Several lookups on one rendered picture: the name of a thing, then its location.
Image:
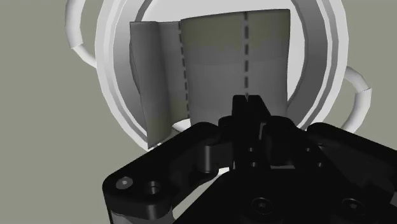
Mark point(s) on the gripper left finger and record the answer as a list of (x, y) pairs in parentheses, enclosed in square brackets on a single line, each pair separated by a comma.
[(173, 161)]

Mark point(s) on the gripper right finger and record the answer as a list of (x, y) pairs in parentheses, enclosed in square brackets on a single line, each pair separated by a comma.
[(328, 149)]

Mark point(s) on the grey folded cloth, dashed stitching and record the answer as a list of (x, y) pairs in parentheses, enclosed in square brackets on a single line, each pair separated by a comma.
[(217, 62)]

